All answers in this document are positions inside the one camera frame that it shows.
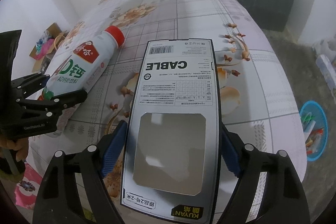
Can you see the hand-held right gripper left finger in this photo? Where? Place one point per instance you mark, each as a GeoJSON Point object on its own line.
{"type": "Point", "coordinates": [113, 150]}

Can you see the grey cabinet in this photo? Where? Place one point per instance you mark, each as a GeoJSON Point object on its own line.
{"type": "Point", "coordinates": [260, 3]}

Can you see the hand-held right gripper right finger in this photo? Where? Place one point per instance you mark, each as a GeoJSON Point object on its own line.
{"type": "Point", "coordinates": [231, 158]}

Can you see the blue plastic basket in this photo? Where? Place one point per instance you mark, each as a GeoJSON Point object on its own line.
{"type": "Point", "coordinates": [316, 157]}

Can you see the green and white packet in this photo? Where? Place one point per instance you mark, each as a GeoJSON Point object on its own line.
{"type": "Point", "coordinates": [308, 117]}

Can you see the pink floral cloth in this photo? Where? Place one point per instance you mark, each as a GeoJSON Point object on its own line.
{"type": "Point", "coordinates": [26, 184]}

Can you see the white milk drink bottle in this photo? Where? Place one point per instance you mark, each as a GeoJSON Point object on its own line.
{"type": "Point", "coordinates": [78, 66]}

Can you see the pack of tissue rolls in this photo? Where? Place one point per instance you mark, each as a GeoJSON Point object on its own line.
{"type": "Point", "coordinates": [325, 66]}

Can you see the pink and teal bundle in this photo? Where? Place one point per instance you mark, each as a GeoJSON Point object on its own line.
{"type": "Point", "coordinates": [46, 47]}

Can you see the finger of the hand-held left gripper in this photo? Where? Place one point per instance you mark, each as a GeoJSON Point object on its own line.
{"type": "Point", "coordinates": [29, 83]}
{"type": "Point", "coordinates": [68, 99]}

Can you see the floral checked tablecloth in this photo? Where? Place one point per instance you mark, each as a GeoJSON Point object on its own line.
{"type": "Point", "coordinates": [197, 16]}

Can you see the white plastic bag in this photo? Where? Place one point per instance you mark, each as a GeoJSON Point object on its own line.
{"type": "Point", "coordinates": [325, 47]}

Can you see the person's left hand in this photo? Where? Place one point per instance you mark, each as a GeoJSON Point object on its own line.
{"type": "Point", "coordinates": [13, 144]}

